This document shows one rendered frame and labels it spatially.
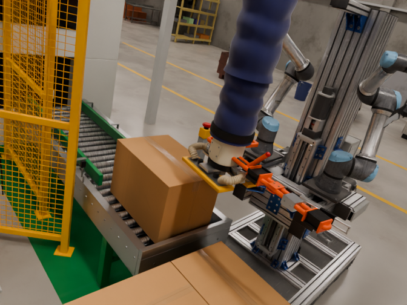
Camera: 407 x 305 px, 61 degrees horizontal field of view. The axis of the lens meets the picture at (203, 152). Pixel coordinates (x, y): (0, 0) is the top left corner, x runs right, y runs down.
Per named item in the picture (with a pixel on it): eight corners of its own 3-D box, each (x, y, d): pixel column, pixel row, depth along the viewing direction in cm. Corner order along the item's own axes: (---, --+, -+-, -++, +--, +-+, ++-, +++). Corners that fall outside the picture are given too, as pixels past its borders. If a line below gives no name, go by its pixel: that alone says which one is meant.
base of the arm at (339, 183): (321, 178, 216) (327, 164, 212) (344, 190, 207) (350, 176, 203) (311, 183, 205) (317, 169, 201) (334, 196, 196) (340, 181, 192)
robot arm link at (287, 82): (253, 129, 231) (303, 58, 217) (244, 120, 244) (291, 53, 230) (266, 136, 237) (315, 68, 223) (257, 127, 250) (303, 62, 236)
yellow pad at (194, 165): (181, 159, 187) (183, 151, 185) (196, 158, 193) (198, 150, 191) (217, 193, 163) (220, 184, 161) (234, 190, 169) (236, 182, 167)
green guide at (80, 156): (17, 103, 335) (17, 94, 331) (29, 103, 342) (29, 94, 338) (87, 187, 234) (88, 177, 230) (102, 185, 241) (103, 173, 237)
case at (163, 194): (109, 191, 237) (117, 138, 221) (158, 181, 263) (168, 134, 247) (156, 245, 199) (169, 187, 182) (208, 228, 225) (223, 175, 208)
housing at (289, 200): (279, 203, 148) (282, 194, 146) (289, 200, 152) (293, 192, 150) (291, 212, 143) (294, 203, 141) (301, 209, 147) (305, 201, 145)
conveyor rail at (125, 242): (14, 117, 338) (14, 99, 331) (20, 117, 342) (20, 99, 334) (133, 277, 193) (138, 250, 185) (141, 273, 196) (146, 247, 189)
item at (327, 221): (300, 220, 138) (304, 210, 136) (312, 217, 142) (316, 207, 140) (317, 233, 132) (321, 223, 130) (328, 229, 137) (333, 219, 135)
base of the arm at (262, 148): (258, 144, 244) (263, 132, 240) (276, 154, 235) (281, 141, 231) (246, 147, 233) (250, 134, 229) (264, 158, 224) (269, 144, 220)
